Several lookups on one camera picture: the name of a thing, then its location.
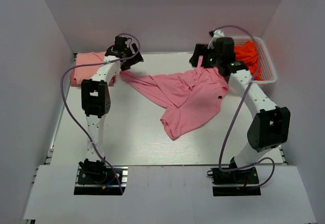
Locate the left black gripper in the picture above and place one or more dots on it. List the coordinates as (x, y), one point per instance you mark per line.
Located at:
(131, 59)

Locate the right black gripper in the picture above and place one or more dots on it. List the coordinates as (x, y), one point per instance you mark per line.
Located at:
(198, 55)

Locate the pink t shirt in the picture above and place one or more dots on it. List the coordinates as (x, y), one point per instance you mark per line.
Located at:
(190, 99)

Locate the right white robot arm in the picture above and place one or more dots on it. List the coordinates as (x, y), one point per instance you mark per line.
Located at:
(270, 125)

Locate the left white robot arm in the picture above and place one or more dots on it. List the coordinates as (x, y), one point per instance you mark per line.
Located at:
(95, 97)

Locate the orange t shirt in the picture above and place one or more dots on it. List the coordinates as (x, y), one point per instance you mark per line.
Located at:
(248, 54)

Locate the folded salmon t shirt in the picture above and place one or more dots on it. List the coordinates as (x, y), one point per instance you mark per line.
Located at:
(79, 74)

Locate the white plastic basket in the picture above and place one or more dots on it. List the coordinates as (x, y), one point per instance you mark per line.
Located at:
(266, 73)

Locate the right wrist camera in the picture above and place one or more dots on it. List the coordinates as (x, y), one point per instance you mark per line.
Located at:
(214, 34)

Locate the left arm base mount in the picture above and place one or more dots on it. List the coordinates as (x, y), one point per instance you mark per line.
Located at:
(98, 179)

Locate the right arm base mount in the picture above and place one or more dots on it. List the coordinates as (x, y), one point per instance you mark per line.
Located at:
(235, 183)

